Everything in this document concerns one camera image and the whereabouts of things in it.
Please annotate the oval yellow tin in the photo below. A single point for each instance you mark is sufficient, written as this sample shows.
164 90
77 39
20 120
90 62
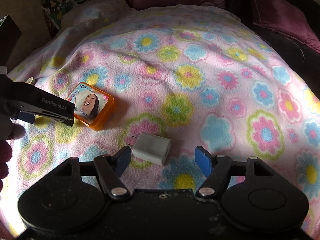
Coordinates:
30 81

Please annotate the maroon cushion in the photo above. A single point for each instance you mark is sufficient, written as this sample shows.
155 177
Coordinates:
284 18

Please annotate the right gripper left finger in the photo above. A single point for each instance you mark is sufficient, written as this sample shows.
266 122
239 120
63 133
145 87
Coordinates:
109 169

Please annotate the floral fleece blanket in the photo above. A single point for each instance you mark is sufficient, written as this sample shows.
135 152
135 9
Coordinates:
193 74

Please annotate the orange toothpaste tin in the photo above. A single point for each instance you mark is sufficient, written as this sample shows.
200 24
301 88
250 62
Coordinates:
93 107

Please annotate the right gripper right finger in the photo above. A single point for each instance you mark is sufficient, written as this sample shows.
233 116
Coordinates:
215 169

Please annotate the person's left hand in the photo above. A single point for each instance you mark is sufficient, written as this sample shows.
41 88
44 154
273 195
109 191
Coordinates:
6 151

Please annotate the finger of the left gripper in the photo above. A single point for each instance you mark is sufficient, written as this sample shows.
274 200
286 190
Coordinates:
26 117

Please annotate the white usb charger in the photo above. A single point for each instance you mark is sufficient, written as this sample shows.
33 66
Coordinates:
151 148

